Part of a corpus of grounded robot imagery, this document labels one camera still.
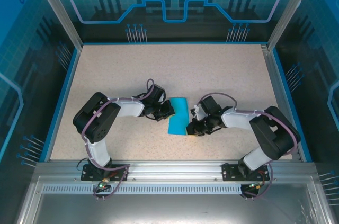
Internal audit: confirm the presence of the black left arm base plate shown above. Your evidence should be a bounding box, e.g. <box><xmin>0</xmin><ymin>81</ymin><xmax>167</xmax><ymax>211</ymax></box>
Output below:
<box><xmin>81</xmin><ymin>163</ymin><xmax>130</xmax><ymax>182</ymax></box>

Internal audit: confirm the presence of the aluminium mounting rail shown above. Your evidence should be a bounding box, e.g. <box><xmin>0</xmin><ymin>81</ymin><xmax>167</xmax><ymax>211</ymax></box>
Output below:
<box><xmin>35</xmin><ymin>160</ymin><xmax>317</xmax><ymax>180</ymax></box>

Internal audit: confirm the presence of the aluminium frame post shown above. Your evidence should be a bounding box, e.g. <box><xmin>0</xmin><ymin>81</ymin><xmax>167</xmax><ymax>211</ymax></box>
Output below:
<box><xmin>266</xmin><ymin>0</ymin><xmax>318</xmax><ymax>51</ymax></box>
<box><xmin>29</xmin><ymin>0</ymin><xmax>83</xmax><ymax>50</ymax></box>

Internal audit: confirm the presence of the slotted aluminium cable duct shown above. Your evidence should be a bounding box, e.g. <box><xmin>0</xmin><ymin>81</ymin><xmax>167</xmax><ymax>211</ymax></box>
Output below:
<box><xmin>41</xmin><ymin>184</ymin><xmax>243</xmax><ymax>194</ymax></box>

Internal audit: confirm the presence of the blue paper sheet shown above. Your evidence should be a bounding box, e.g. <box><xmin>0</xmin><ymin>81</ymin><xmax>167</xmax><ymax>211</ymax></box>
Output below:
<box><xmin>167</xmin><ymin>96</ymin><xmax>190</xmax><ymax>136</ymax></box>

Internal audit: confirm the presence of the aluminium side rail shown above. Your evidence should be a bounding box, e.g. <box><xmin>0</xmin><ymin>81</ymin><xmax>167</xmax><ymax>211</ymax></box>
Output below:
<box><xmin>261</xmin><ymin>44</ymin><xmax>302</xmax><ymax>161</ymax></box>

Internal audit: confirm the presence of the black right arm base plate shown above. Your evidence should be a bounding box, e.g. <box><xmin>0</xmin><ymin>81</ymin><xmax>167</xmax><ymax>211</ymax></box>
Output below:
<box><xmin>221</xmin><ymin>162</ymin><xmax>271</xmax><ymax>182</ymax></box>

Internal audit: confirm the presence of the brass connector with green light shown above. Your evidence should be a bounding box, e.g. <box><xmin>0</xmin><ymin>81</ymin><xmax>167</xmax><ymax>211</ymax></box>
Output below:
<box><xmin>248</xmin><ymin>181</ymin><xmax>266</xmax><ymax>191</ymax></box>
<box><xmin>97</xmin><ymin>178</ymin><xmax>110</xmax><ymax>191</ymax></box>

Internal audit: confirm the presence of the steel front tray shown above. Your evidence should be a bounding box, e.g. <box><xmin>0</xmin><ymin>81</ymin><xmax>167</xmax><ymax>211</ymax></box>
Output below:
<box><xmin>15</xmin><ymin>176</ymin><xmax>332</xmax><ymax>224</ymax></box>

